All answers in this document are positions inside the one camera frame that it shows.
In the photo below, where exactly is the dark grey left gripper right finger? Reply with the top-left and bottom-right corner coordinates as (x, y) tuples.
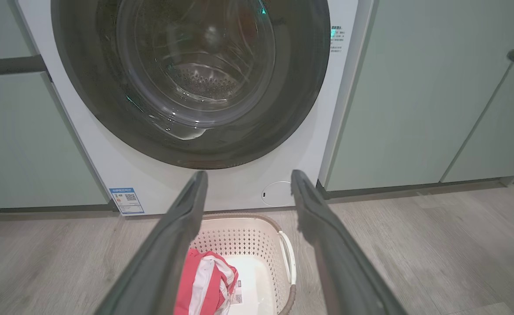
(291, 170), (408, 315)

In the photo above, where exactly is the black printed text notice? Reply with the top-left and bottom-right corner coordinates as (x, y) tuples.
(330, 25), (346, 54)

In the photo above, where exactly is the round dark washing machine door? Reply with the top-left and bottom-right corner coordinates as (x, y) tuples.
(50, 0), (331, 170)

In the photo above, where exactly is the barcode label in basket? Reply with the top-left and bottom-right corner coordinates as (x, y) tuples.
(229, 280), (244, 305)

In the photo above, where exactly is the red white striped garment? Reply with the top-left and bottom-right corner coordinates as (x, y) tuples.
(174, 248), (239, 315)

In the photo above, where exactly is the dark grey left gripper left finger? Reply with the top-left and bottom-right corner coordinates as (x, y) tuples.
(95, 171), (208, 315)

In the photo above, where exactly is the blue energy label sticker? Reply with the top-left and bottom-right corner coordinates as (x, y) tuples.
(109, 188), (145, 215)

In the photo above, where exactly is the cream perforated laundry basket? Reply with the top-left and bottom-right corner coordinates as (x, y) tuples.
(189, 213), (297, 315)

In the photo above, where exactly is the pale green cabinet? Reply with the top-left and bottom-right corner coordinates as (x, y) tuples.
(323, 0), (514, 192)

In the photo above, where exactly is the narrow pale green cabinet door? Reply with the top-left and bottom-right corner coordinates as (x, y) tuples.
(441, 26), (514, 183)

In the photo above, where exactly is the round white filter cover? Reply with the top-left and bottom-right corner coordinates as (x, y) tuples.
(261, 181), (294, 207)

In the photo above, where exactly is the tall pale green cabinet drawer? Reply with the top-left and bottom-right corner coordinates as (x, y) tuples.
(0, 72), (109, 210)

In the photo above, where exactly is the white front-load washing machine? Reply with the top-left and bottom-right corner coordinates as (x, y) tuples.
(15, 0), (374, 216)

